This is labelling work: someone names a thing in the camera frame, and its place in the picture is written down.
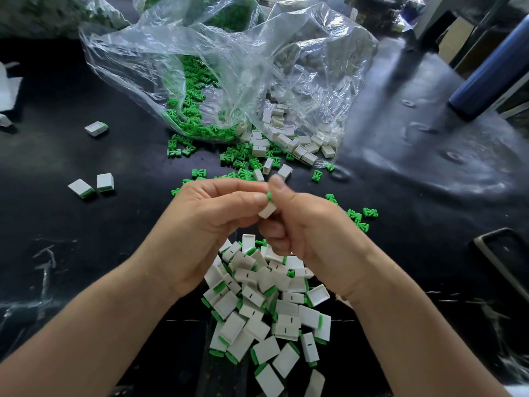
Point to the person's left forearm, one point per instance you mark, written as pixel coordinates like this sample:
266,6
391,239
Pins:
78,343

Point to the white metal frame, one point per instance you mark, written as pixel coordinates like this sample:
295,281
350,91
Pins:
430,16

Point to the pile of green clips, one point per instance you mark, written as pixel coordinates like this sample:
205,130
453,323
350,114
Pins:
194,107

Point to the black smartphone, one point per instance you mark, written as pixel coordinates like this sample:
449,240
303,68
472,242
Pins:
506,264

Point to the person's right hand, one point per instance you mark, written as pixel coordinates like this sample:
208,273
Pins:
318,235

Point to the blue cylinder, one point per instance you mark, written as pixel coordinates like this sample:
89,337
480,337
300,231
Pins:
494,70

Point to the clear plastic bag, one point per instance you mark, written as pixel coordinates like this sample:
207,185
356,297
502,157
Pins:
321,58

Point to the plastic bag full of green pieces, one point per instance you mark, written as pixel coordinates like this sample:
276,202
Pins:
234,10

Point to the heap of white caps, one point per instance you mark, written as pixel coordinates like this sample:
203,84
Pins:
289,143

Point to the white paper sheet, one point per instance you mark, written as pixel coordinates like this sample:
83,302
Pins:
7,91

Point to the person's right forearm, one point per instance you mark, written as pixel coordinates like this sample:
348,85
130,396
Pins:
426,347

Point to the pile of assembled white-green pieces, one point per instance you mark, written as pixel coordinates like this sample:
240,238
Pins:
264,322

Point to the person's left hand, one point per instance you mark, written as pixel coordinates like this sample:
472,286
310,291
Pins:
198,235

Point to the assembled white-green part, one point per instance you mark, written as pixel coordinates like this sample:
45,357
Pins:
4,121
96,129
105,182
80,188

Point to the brown cardboard box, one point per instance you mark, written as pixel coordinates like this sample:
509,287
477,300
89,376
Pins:
457,38

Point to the white plastic part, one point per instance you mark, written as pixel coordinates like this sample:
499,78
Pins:
266,211

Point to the large bag of assembled pieces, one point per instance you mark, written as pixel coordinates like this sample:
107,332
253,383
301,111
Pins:
51,14

